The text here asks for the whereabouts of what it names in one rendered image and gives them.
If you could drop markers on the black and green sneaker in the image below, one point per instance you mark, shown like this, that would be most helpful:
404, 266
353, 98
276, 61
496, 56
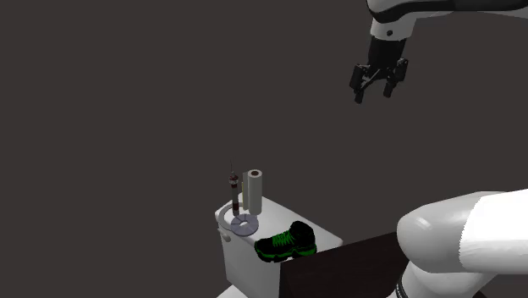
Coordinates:
299, 239

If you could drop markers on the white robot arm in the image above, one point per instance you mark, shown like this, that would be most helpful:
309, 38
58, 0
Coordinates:
437, 243

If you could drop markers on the dark red syringe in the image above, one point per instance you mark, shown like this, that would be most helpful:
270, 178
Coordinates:
234, 194

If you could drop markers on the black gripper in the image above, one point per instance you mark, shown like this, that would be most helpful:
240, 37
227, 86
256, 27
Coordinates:
385, 51

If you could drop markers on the white paper towel roll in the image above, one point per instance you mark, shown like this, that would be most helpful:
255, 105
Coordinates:
255, 194

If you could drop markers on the grey flat disc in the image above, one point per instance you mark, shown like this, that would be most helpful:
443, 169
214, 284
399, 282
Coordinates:
238, 227

